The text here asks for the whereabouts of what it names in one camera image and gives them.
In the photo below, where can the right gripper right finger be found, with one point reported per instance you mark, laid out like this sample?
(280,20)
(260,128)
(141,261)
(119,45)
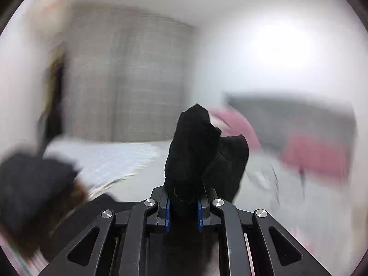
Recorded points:
(253,243)

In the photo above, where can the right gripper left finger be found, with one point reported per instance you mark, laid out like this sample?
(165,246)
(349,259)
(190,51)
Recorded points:
(106,237)

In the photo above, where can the black coat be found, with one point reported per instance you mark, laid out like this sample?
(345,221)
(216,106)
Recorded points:
(198,157)

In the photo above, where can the brown folded sweater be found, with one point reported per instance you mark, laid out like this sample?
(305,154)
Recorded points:
(35,232)

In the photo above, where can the dark grey folded sweater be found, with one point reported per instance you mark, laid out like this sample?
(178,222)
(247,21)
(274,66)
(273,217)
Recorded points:
(28,182)

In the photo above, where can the pink pillow near headboard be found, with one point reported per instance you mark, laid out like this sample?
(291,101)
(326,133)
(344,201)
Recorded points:
(308,153)

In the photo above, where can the pink pillow on pile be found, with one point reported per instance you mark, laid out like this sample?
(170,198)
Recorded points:
(233,123)

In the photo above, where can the grey bed headboard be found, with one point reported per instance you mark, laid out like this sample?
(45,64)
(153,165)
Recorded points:
(275,116)

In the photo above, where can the grey patterned curtain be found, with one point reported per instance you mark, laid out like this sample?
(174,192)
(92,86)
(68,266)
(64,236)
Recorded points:
(126,74)

